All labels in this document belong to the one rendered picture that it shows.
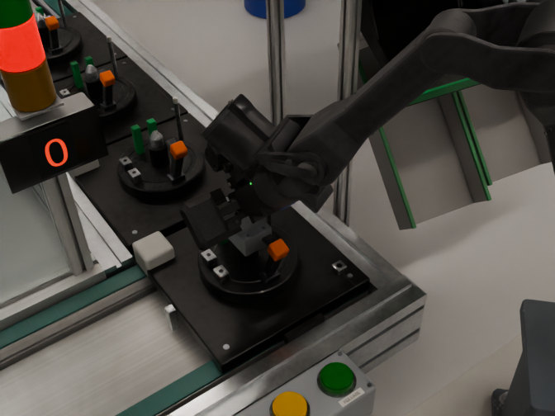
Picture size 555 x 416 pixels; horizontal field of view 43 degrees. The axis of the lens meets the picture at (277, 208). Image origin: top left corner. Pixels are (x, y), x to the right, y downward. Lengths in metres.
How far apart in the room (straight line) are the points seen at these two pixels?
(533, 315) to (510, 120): 0.40
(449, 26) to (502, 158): 0.56
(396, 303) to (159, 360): 0.32
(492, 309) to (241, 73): 0.79
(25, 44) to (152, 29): 1.04
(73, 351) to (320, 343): 0.34
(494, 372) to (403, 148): 0.34
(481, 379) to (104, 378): 0.51
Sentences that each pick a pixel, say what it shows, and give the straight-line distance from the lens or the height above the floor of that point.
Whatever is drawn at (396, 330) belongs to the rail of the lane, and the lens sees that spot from 0.98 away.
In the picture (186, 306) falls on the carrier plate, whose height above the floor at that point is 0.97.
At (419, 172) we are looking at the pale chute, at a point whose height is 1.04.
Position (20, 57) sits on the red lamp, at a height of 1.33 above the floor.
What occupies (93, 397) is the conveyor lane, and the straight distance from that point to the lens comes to 0.96.
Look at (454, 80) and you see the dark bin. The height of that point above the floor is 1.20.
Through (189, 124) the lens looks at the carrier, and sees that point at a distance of 1.25.
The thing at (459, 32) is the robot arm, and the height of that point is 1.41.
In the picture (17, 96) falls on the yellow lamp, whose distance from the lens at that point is 0.81.
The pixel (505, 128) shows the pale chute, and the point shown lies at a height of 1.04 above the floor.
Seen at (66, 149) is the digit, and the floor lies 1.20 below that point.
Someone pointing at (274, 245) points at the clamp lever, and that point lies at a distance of 0.87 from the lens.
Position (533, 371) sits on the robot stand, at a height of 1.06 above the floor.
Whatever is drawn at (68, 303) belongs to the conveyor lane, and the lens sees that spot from 1.02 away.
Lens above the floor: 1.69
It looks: 43 degrees down
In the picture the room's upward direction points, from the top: 2 degrees counter-clockwise
